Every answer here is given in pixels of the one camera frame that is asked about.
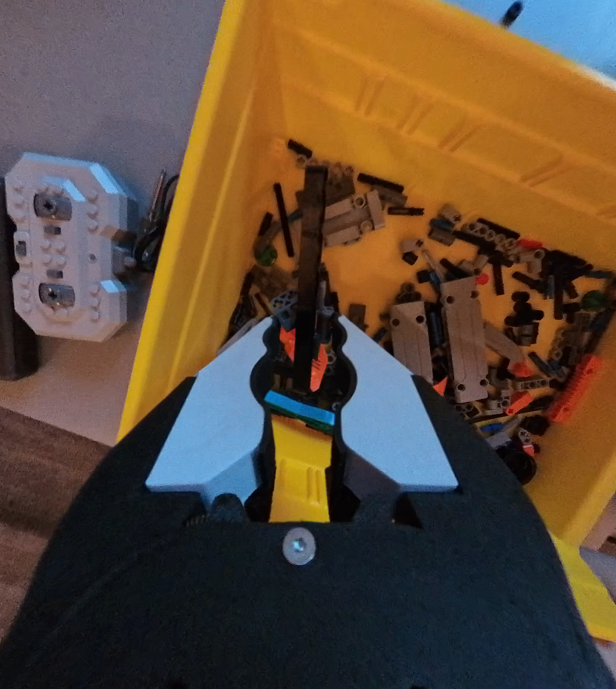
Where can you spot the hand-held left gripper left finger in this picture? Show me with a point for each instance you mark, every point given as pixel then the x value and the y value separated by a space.
pixel 205 430

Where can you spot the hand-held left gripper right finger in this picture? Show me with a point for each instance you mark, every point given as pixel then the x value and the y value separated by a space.
pixel 399 430

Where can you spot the blue toy tool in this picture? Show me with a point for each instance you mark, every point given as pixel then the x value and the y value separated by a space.
pixel 300 409

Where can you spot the grey short toy panel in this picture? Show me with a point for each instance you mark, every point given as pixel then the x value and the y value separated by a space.
pixel 351 215

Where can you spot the pile of small toy parts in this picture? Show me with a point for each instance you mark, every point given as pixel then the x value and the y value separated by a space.
pixel 555 269

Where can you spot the yellow plastic bin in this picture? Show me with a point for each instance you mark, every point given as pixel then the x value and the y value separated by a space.
pixel 394 80

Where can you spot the grey long toy panel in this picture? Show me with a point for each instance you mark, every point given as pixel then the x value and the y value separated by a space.
pixel 410 339
pixel 464 333

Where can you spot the large black toy tyre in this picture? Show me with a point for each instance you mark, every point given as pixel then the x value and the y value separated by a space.
pixel 520 465

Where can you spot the grey toy remote control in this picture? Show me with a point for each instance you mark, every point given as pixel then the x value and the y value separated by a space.
pixel 98 301

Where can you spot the orange toothed toy rack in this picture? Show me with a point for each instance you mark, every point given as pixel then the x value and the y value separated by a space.
pixel 574 387

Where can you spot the black long toy beam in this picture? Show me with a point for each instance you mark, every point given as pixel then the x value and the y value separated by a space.
pixel 310 242

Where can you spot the green round toy piece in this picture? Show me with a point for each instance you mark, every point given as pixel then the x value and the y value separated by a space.
pixel 594 300

